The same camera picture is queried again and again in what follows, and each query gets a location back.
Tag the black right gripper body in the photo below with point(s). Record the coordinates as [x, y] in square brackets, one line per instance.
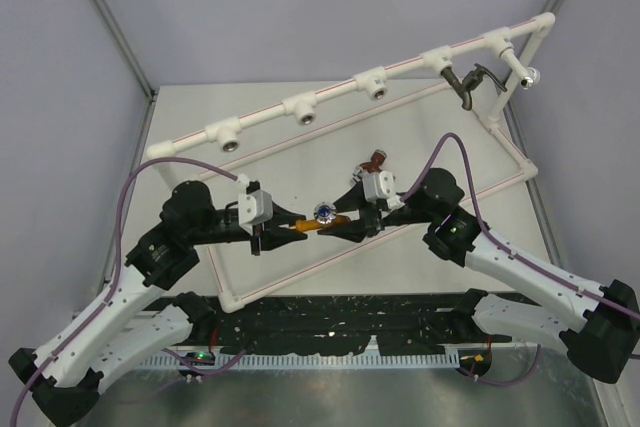
[372, 216]

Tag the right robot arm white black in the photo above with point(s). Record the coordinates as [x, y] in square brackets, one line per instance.
[595, 326]

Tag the aluminium frame rail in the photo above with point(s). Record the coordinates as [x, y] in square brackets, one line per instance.
[103, 322]

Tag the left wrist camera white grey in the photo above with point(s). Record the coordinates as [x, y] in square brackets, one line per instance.
[254, 205]

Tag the slotted grey cable duct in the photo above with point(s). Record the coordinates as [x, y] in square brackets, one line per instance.
[369, 359]

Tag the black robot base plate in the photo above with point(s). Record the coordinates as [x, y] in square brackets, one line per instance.
[338, 325]

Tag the white PVC pipe frame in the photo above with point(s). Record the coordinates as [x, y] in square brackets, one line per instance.
[301, 140]

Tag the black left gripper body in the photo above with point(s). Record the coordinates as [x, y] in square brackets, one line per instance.
[257, 230]

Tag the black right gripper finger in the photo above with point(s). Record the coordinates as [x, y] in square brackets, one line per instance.
[353, 200]
[353, 231]

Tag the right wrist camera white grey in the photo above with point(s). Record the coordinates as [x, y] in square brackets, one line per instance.
[380, 186]

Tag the brown faucet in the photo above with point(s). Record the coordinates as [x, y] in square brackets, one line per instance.
[373, 165]

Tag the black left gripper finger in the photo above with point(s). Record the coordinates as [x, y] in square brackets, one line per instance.
[282, 217]
[276, 238]

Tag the wrist camera white grey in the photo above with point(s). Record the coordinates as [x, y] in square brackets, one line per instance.
[380, 186]
[254, 205]

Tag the dark bronze installed faucet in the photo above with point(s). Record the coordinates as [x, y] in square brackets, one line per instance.
[464, 88]

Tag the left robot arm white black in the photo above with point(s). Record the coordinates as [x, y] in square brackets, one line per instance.
[67, 376]

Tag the white installed faucet chrome tip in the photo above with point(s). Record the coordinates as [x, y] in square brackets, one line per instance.
[526, 76]

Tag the chrome faucet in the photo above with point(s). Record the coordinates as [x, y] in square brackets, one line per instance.
[356, 178]

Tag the orange faucet blue knob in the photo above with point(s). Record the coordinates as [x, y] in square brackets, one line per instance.
[324, 215]

